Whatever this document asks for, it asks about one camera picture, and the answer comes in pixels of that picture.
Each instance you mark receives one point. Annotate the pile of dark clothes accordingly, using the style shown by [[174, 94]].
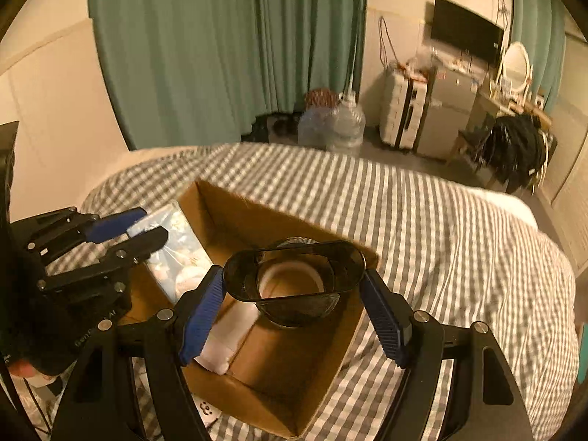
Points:
[[519, 147]]

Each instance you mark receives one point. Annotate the dark shoes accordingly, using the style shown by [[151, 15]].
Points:
[[275, 124]]

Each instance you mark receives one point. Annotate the reddish woven basket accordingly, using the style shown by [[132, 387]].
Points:
[[321, 97]]

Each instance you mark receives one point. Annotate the brown cardboard box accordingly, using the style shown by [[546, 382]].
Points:
[[285, 376]]

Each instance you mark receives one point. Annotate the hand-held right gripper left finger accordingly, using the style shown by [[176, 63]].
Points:
[[202, 317]]

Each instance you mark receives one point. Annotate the wooden desk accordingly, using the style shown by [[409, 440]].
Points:
[[528, 108]]

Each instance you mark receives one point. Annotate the white oval mirror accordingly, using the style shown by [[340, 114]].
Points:
[[514, 64]]

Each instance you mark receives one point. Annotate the black flat screen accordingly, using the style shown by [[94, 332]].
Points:
[[466, 30]]

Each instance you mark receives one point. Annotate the white printed card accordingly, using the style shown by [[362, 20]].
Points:
[[206, 411]]

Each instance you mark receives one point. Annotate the dark transparent cup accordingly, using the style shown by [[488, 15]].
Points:
[[342, 262]]

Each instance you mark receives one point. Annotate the white suitcase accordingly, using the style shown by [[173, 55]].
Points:
[[404, 105]]

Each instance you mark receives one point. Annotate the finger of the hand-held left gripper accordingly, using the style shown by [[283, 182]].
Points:
[[115, 225], [144, 241]]

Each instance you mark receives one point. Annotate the white tube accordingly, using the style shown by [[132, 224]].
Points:
[[229, 335]]

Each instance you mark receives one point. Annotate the grey mini fridge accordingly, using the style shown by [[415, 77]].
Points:
[[448, 115]]

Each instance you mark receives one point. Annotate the wide teal curtain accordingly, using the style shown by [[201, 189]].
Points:
[[206, 46]]

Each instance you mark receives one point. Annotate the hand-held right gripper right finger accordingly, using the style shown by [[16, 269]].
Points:
[[383, 317]]

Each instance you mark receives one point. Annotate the white tape roll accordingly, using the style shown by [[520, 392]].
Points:
[[275, 268]]

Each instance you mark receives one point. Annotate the grey checked bed sheet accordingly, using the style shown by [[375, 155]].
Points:
[[436, 239]]

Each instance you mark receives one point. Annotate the narrow teal curtain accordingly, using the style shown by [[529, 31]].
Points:
[[537, 23]]

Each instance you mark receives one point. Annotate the clear plastic bag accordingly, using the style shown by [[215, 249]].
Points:
[[179, 243]]

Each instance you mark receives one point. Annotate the clear water jug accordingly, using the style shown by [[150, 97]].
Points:
[[347, 124], [312, 126]]

